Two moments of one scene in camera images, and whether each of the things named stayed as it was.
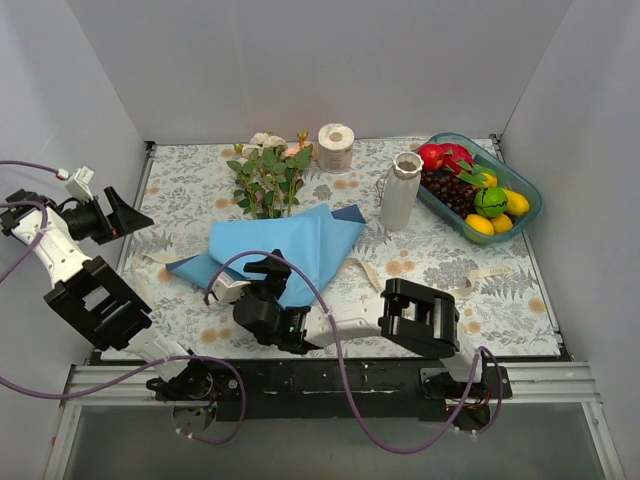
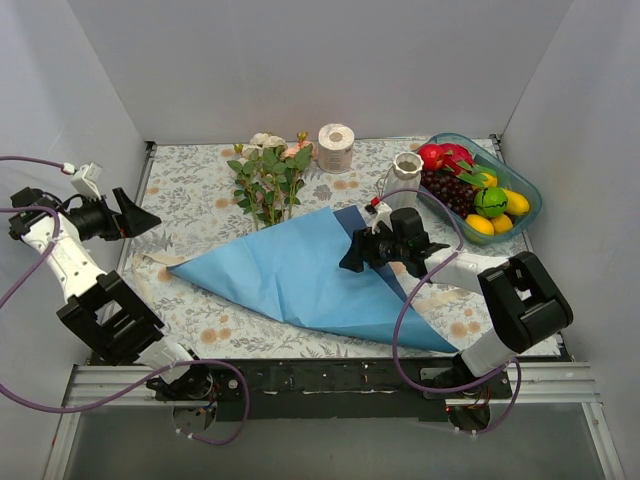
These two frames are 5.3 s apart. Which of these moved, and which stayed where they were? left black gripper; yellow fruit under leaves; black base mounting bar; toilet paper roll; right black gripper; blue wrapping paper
Moved: right black gripper; blue wrapping paper
Stayed: toilet paper roll; left black gripper; black base mounting bar; yellow fruit under leaves
